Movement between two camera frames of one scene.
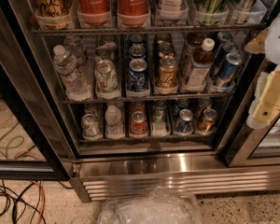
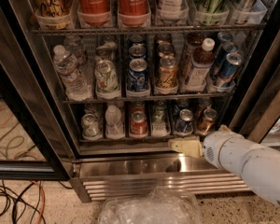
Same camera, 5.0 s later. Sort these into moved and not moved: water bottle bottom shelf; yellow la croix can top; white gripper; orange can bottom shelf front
Moved: white gripper
Not moved: yellow la croix can top; water bottle bottom shelf; orange can bottom shelf front
